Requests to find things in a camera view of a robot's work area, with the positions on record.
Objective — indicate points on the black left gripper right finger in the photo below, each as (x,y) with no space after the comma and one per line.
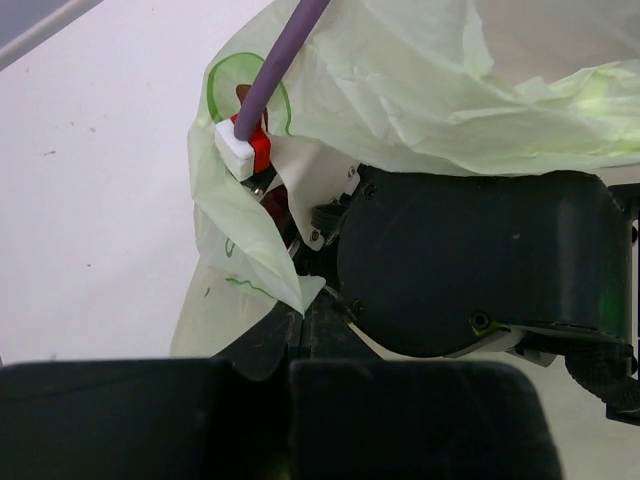
(356,417)

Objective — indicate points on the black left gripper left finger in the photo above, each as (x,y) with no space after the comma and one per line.
(220,417)

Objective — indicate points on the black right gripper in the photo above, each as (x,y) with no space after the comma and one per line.
(537,265)

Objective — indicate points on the green printed plastic bag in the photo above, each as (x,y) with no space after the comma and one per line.
(443,87)

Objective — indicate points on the aluminium table frame rail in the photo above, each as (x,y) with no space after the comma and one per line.
(25,24)

